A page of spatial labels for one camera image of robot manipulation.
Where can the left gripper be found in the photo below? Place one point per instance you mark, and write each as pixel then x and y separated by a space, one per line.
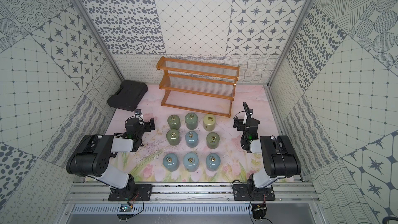
pixel 145 126

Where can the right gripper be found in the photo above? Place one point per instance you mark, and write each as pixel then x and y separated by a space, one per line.
pixel 236 124

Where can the green canister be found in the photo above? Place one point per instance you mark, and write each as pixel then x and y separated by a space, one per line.
pixel 173 137
pixel 174 122
pixel 191 121
pixel 212 140

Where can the yellow-green canister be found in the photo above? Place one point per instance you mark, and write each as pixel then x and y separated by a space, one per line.
pixel 209 122

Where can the blue canister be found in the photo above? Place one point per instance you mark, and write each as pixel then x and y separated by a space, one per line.
pixel 213 162
pixel 192 139
pixel 191 162
pixel 171 162

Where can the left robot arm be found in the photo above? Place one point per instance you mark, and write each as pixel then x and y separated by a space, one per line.
pixel 92 156

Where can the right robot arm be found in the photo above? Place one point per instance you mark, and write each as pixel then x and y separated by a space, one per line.
pixel 279 158

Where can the wooden three-tier shelf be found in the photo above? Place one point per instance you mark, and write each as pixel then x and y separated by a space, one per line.
pixel 198 86

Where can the black plastic tool case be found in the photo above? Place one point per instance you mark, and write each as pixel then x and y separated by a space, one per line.
pixel 128 95

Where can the left controller board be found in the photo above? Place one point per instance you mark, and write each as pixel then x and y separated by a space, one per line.
pixel 125 212

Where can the controller board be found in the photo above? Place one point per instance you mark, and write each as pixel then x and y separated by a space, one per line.
pixel 259 211
pixel 125 212

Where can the right controller board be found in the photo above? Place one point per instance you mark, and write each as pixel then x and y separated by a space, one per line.
pixel 259 211

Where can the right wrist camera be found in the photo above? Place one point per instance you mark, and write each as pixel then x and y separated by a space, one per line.
pixel 245 119

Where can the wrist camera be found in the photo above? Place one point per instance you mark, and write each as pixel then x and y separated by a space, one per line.
pixel 138 112
pixel 245 119

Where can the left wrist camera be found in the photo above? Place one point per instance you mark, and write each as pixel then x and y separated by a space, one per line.
pixel 138 112

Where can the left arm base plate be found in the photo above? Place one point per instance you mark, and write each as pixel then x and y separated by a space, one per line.
pixel 130 192

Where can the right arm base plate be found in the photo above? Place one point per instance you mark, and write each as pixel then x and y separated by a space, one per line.
pixel 253 192

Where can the aluminium mounting rail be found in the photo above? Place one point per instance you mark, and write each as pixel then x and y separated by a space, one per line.
pixel 295 192

